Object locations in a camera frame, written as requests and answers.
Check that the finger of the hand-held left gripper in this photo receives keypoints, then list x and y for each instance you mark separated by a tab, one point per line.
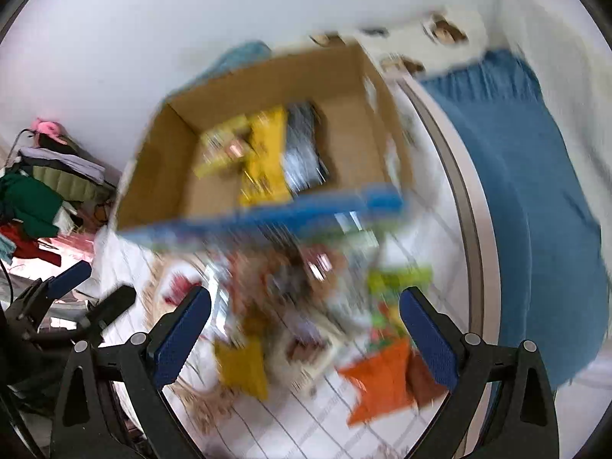
114	303
69	279

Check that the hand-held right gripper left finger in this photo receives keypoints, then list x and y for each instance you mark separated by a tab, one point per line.
184	334

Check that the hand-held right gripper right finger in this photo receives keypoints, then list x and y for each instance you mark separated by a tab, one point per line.
428	339

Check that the orange snack packet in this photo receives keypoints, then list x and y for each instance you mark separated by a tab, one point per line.
382	382

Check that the pile of snack packets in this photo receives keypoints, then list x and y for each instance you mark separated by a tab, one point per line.
287	287

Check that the cardboard box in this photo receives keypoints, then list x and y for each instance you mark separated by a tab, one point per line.
296	81

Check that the pile of clothes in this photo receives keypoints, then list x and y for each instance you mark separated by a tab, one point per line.
33	201

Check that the pink cloth item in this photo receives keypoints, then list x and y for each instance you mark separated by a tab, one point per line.
48	126

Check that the blue bed cover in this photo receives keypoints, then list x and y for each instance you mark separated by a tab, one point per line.
526	201

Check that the black snack packet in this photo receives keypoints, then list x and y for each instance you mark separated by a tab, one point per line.
306	148

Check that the blue pillow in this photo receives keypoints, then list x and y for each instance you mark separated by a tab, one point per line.
244	55

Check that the bear print pillow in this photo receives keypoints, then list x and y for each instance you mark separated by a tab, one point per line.
459	21

